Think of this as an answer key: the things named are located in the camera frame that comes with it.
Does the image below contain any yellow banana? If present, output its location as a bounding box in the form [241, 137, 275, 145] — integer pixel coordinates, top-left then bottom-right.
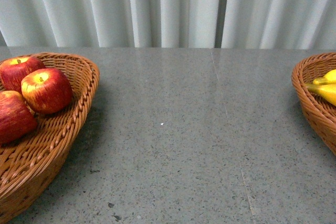
[313, 69, 336, 85]
[305, 83, 335, 105]

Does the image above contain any grey pleated curtain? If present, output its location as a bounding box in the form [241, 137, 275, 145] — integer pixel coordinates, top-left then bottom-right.
[1, 0, 335, 49]

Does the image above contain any red yellow apple front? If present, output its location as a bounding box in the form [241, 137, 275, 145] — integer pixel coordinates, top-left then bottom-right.
[21, 68, 73, 114]

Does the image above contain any brown wicker basket right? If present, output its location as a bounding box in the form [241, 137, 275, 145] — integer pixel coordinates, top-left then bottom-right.
[291, 52, 335, 153]

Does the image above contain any brown wicker basket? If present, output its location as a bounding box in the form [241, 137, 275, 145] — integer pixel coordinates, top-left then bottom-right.
[291, 52, 335, 153]
[1, 52, 100, 223]

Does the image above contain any brown wicker basket left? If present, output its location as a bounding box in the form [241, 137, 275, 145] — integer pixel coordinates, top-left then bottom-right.
[1, 52, 100, 223]

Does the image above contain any yellow banana in basket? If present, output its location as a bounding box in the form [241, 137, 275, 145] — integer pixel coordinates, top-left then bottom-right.
[313, 69, 336, 85]

